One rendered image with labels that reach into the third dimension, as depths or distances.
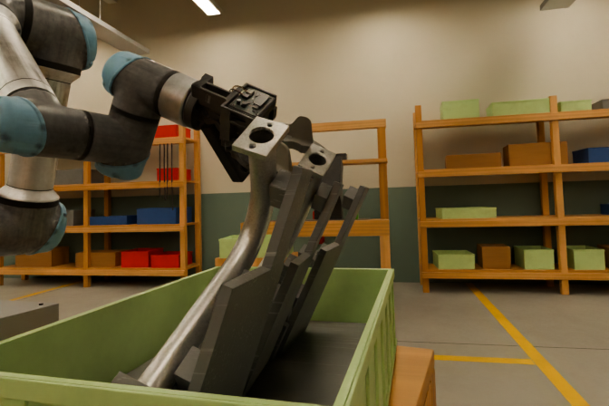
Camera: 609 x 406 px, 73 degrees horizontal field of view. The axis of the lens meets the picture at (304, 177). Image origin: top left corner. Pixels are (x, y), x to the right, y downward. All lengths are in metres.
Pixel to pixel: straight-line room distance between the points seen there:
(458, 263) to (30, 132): 4.87
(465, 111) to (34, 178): 4.73
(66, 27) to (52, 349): 0.62
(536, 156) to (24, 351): 5.17
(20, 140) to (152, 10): 6.68
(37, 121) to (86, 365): 0.34
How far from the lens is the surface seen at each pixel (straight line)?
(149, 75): 0.67
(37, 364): 0.65
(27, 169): 1.03
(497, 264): 5.31
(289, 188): 0.45
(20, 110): 0.64
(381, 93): 5.82
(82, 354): 0.70
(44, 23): 0.99
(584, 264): 5.55
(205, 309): 0.46
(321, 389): 0.65
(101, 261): 6.53
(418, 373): 0.86
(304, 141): 0.64
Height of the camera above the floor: 1.11
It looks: 3 degrees up
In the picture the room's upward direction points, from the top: 2 degrees counter-clockwise
